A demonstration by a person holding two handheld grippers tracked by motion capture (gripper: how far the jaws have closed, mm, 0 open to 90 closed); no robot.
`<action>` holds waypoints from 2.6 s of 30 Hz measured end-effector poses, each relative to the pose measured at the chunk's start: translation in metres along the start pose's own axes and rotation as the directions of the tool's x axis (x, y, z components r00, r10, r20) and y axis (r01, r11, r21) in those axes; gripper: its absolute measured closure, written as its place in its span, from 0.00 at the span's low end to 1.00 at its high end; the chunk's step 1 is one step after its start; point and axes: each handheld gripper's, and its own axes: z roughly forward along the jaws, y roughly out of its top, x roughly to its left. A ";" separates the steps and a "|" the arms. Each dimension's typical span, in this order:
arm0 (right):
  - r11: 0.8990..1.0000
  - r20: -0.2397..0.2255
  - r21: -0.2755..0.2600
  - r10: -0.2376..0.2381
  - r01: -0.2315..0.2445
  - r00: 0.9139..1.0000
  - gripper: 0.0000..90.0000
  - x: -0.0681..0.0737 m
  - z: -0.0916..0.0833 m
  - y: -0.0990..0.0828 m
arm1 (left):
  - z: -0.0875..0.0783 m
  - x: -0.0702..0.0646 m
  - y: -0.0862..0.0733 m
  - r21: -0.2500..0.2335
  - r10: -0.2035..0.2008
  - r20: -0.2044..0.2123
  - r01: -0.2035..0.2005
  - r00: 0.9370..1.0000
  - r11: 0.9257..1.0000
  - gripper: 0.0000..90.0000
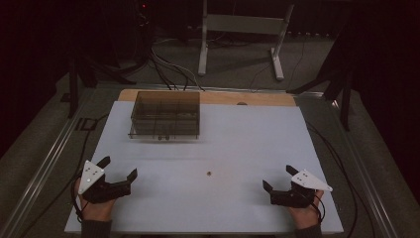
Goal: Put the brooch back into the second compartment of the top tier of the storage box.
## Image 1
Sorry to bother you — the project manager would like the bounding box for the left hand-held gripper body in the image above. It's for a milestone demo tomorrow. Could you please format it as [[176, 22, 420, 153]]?
[[77, 160, 133, 205]]

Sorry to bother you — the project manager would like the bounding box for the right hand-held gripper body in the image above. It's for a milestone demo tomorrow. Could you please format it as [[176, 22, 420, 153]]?
[[269, 169, 334, 209]]

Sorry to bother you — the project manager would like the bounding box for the person's left hand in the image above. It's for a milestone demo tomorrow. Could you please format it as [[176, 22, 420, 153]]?
[[73, 178, 117, 223]]

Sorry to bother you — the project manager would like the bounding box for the person's right hand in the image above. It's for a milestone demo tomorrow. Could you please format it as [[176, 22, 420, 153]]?
[[287, 189, 326, 230]]

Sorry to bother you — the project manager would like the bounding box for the transparent brown compartment box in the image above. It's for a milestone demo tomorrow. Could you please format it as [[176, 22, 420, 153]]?
[[128, 90, 201, 141]]

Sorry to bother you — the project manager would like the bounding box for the black metal stand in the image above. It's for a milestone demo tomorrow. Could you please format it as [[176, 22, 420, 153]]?
[[59, 46, 137, 120], [285, 19, 356, 132]]

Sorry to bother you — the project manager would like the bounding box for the white metal stand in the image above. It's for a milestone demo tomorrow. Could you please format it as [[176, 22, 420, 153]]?
[[197, 0, 295, 81]]

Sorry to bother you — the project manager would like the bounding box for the left hand-held gripper cable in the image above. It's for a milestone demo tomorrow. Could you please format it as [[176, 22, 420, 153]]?
[[18, 113, 111, 238]]

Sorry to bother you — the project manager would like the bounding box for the hand-held gripper cable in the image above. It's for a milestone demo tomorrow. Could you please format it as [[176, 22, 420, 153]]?
[[18, 113, 111, 238], [305, 120, 377, 238]]

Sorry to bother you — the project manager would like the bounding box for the right hand-held gripper cable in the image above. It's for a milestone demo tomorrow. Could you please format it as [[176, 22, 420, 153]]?
[[305, 120, 377, 238]]

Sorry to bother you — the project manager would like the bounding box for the aluminium rail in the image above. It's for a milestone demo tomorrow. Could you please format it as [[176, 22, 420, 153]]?
[[0, 86, 97, 238], [325, 93, 420, 238], [95, 82, 326, 97]]

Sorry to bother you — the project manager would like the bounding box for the thin black floor cable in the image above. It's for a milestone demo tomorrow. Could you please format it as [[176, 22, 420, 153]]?
[[248, 33, 306, 93]]

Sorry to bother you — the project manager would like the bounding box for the bundle of floor cables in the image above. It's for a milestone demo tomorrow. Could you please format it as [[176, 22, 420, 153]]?
[[145, 36, 206, 92]]

